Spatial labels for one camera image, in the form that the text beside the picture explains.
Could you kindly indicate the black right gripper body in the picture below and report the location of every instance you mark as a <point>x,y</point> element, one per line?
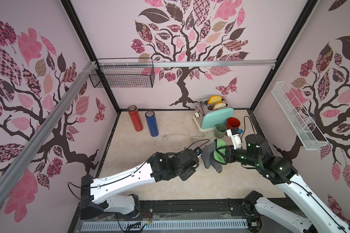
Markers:
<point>227,154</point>

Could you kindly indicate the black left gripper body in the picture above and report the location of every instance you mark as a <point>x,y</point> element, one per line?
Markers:
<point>183,174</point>

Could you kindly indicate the green and grey cloth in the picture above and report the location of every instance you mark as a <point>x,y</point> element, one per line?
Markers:
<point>208,157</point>

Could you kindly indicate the red thermos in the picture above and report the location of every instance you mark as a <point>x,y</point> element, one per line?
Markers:
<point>135,118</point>

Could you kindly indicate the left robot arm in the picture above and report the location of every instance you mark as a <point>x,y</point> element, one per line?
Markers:
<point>103,195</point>

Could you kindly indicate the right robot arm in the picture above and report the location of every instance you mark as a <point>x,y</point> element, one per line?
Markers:
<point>318,218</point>

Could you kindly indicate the green cup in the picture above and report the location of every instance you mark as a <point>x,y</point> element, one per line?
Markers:
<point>220,131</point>

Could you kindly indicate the red cup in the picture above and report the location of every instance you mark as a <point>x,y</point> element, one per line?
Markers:
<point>232,122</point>

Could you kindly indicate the mint green toaster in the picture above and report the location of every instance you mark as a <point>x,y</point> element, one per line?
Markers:
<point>206,118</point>

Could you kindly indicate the pale bread slice front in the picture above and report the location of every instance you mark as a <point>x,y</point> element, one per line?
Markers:
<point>219,105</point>

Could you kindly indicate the yellow bread slice back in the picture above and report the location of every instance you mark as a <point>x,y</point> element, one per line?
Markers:
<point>214,99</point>

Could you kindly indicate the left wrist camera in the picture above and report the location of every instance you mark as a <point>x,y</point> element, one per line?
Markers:
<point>198,151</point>

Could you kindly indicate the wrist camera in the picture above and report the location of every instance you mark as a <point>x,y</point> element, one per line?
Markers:
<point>198,151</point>
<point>235,135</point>

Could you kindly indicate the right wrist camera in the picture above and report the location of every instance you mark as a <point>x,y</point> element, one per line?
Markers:
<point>235,135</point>

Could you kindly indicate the white slotted cable duct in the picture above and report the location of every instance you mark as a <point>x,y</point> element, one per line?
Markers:
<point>163,225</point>

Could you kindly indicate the white wire basket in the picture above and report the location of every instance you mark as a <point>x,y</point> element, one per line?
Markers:
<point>308,132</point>

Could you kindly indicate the aluminium rail back wall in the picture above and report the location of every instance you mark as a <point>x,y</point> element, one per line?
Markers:
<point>194,64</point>

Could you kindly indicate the aluminium rail wall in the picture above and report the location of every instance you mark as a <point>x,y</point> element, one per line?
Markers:
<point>21,162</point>
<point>194,64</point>

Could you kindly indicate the black wire basket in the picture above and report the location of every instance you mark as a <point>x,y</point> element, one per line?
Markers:
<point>124,73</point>

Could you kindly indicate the aluminium rail left wall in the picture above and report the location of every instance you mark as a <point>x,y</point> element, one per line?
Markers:
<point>21,162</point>

